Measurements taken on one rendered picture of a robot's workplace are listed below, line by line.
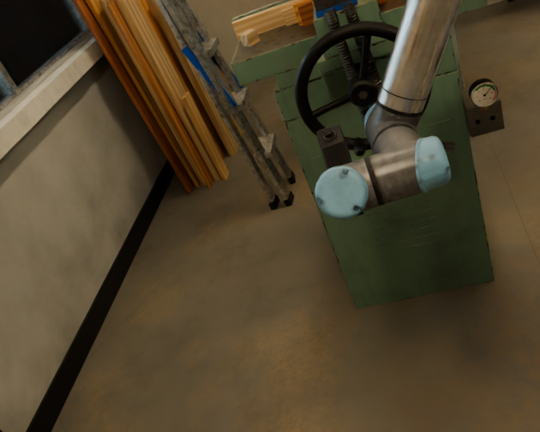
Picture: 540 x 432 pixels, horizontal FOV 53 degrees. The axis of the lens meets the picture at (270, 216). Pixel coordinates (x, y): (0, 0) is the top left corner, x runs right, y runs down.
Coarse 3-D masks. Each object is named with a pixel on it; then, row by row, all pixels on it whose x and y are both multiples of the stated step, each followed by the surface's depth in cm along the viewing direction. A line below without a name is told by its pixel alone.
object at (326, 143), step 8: (328, 128) 99; (336, 128) 98; (320, 136) 98; (328, 136) 97; (336, 136) 97; (320, 144) 98; (328, 144) 97; (336, 144) 97; (344, 144) 96; (328, 152) 96; (336, 152) 96; (344, 152) 96; (328, 160) 96; (336, 160) 95; (344, 160) 95; (328, 168) 95
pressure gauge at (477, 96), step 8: (480, 80) 128; (488, 80) 127; (472, 88) 128; (480, 88) 127; (488, 88) 127; (496, 88) 126; (472, 96) 128; (480, 96) 128; (488, 96) 128; (496, 96) 128; (480, 104) 129; (488, 104) 129
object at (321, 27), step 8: (360, 0) 117; (368, 0) 115; (376, 0) 114; (360, 8) 115; (368, 8) 115; (376, 8) 115; (344, 16) 116; (360, 16) 116; (368, 16) 116; (376, 16) 116; (320, 24) 118; (344, 24) 117; (320, 32) 119; (328, 32) 118; (352, 40) 119; (376, 40) 119; (336, 48) 120; (352, 48) 120; (328, 56) 122
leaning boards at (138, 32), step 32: (96, 0) 242; (128, 0) 242; (96, 32) 241; (128, 32) 242; (160, 32) 271; (128, 64) 253; (160, 64) 256; (160, 96) 256; (192, 96) 288; (160, 128) 274; (192, 128) 270; (224, 128) 298; (192, 160) 280
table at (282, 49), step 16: (400, 0) 127; (464, 0) 122; (480, 0) 122; (384, 16) 125; (400, 16) 125; (272, 32) 144; (288, 32) 139; (304, 32) 134; (240, 48) 142; (256, 48) 137; (272, 48) 133; (288, 48) 131; (304, 48) 130; (384, 48) 120; (240, 64) 134; (256, 64) 134; (272, 64) 133; (288, 64) 133; (320, 64) 123; (336, 64) 123; (240, 80) 136; (256, 80) 136
